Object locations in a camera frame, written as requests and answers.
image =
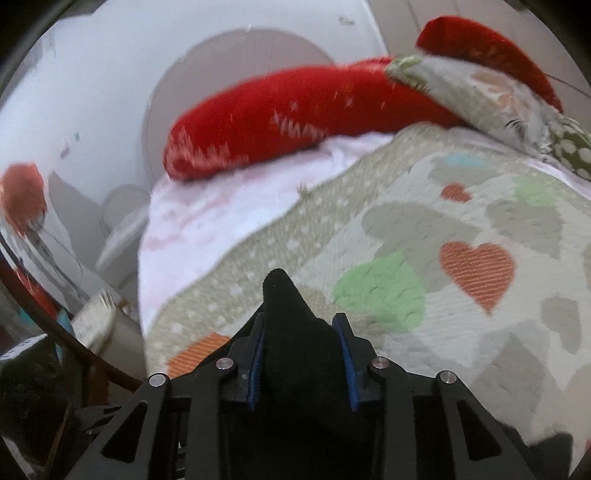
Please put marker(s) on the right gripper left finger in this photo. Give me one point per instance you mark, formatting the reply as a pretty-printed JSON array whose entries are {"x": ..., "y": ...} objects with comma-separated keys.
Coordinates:
[{"x": 169, "y": 429}]

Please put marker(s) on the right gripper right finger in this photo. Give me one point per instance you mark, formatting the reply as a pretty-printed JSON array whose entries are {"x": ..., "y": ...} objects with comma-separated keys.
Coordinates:
[{"x": 431, "y": 427}]

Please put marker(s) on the black pants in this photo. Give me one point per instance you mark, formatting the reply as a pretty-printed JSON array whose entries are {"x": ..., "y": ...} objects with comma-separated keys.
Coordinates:
[{"x": 298, "y": 424}]

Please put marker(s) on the heart patterned quilt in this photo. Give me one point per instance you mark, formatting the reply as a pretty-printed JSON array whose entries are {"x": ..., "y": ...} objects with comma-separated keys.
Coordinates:
[{"x": 448, "y": 252}]

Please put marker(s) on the white pink bed sheet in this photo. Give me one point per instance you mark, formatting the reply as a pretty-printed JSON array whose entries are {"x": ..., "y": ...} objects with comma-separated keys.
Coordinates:
[{"x": 191, "y": 226}]

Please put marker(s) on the green sheep pattern bolster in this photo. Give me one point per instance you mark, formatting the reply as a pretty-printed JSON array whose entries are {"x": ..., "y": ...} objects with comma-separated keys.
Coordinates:
[{"x": 571, "y": 145}]

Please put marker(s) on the long red bolster pillow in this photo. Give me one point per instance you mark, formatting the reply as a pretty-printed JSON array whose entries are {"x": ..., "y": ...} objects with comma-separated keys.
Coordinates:
[{"x": 273, "y": 115}]

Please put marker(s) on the floral grey pillow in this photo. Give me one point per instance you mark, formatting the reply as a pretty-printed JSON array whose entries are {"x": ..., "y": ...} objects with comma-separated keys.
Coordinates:
[{"x": 487, "y": 99}]

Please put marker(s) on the round white headboard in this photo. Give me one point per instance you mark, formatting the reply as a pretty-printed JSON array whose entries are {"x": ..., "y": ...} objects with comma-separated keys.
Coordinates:
[{"x": 211, "y": 66}]

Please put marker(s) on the red pillow behind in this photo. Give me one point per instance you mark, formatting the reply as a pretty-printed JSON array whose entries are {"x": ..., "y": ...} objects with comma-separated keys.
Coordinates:
[{"x": 468, "y": 40}]

